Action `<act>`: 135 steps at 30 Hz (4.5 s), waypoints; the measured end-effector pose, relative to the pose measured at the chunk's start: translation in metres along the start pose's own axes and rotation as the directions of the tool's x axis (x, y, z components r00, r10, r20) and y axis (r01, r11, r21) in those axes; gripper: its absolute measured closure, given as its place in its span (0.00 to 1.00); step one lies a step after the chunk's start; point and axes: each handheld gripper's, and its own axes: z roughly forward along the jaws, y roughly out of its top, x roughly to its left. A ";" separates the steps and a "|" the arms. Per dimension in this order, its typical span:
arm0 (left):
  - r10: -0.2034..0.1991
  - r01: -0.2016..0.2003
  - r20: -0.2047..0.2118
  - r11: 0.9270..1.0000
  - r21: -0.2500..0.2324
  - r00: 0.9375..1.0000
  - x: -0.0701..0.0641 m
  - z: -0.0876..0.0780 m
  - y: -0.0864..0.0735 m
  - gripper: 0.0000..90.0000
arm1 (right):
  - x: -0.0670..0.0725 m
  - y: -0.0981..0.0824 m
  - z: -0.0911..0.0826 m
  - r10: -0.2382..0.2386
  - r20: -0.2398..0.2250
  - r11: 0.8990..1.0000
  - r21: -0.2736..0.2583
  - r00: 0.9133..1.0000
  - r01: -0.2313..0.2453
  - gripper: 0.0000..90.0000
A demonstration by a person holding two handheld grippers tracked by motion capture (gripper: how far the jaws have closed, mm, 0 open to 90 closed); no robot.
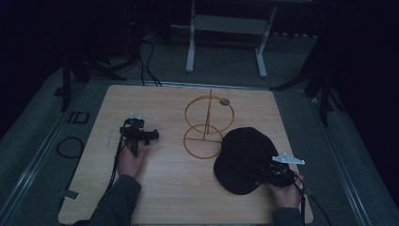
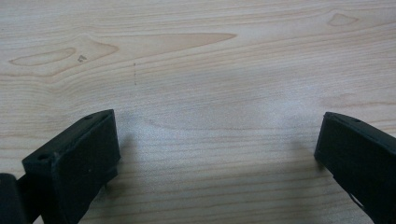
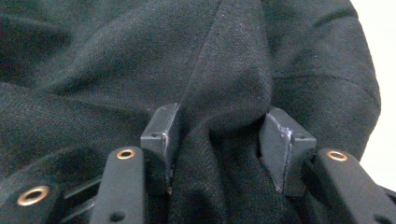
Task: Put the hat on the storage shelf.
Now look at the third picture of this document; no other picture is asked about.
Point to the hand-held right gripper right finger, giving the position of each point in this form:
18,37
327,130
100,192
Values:
280,146

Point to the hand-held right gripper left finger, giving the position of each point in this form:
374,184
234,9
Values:
157,137

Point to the black cloth garment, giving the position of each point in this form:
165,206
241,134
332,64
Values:
199,71

